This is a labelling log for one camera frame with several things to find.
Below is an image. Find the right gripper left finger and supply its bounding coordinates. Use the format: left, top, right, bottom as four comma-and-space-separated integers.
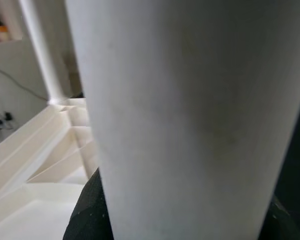
62, 171, 115, 240

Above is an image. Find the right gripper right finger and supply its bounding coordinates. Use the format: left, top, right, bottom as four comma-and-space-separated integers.
258, 197, 300, 240

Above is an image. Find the white plastic table top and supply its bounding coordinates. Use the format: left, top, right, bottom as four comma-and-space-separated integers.
0, 97, 100, 240

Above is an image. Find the white plastic table leg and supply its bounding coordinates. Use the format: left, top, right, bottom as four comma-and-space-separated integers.
64, 0, 300, 240
18, 0, 65, 105

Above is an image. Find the black table cloth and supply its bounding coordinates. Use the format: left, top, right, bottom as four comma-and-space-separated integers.
274, 77, 300, 226

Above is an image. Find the black floor cable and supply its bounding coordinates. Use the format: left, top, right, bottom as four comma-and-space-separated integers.
0, 63, 48, 147

